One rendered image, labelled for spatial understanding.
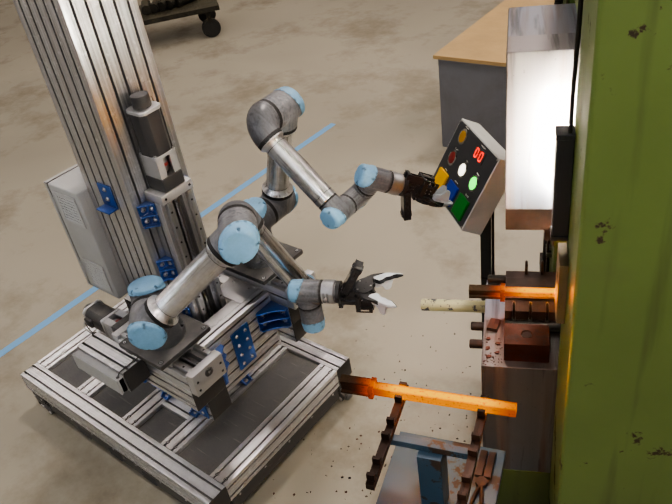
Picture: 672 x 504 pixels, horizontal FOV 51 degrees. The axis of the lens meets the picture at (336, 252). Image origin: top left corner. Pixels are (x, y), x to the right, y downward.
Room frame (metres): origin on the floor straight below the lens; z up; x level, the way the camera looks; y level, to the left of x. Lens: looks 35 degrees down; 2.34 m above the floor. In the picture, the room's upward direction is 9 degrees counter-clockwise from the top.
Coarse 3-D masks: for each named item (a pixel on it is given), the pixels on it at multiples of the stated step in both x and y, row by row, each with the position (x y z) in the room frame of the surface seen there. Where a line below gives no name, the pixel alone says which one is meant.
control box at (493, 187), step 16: (464, 128) 2.24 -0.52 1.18; (480, 128) 2.24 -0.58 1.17; (464, 144) 2.19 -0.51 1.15; (480, 144) 2.10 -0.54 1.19; (496, 144) 2.11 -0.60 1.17; (464, 160) 2.14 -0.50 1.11; (496, 160) 1.97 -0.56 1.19; (464, 176) 2.09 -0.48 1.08; (480, 176) 2.00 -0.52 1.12; (496, 176) 1.95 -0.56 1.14; (464, 192) 2.04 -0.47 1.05; (480, 192) 1.96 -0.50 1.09; (496, 192) 1.95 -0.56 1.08; (448, 208) 2.07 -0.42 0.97; (480, 208) 1.95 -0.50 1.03; (464, 224) 1.94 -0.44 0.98; (480, 224) 1.95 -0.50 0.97
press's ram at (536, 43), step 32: (512, 32) 1.53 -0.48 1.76; (544, 32) 1.50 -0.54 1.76; (512, 64) 1.42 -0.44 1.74; (544, 64) 1.40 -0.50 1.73; (512, 96) 1.42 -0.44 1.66; (544, 96) 1.40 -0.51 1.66; (576, 96) 1.38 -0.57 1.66; (512, 128) 1.42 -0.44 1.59; (544, 128) 1.40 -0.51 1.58; (512, 160) 1.42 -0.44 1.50; (544, 160) 1.40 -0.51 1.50; (512, 192) 1.42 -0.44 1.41; (544, 192) 1.40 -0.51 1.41
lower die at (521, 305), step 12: (516, 276) 1.63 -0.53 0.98; (528, 276) 1.62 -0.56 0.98; (540, 276) 1.61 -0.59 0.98; (552, 276) 1.60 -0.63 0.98; (516, 300) 1.51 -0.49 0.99; (528, 300) 1.50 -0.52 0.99; (540, 300) 1.49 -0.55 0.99; (552, 300) 1.48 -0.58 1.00; (516, 312) 1.46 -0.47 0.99; (528, 312) 1.45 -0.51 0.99; (540, 312) 1.44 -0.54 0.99; (552, 312) 1.43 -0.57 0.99
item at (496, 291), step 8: (472, 288) 1.57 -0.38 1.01; (480, 288) 1.56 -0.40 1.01; (488, 288) 1.56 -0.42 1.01; (496, 288) 1.55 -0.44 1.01; (504, 288) 1.54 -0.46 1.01; (512, 288) 1.54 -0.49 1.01; (520, 288) 1.54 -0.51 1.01; (528, 288) 1.53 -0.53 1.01; (536, 288) 1.53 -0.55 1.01; (544, 288) 1.52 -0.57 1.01; (552, 288) 1.51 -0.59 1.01; (472, 296) 1.56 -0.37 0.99; (480, 296) 1.55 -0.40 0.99; (488, 296) 1.55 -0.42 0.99; (496, 296) 1.54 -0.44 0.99; (504, 296) 1.52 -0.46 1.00; (544, 296) 1.50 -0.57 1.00; (552, 296) 1.49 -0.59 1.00
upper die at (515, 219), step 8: (512, 216) 1.47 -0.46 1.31; (520, 216) 1.46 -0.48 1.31; (528, 216) 1.45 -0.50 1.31; (536, 216) 1.45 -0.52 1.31; (544, 216) 1.44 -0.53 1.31; (512, 224) 1.47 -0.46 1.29; (520, 224) 1.46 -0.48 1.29; (528, 224) 1.45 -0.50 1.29; (536, 224) 1.45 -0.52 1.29; (544, 224) 1.44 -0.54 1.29
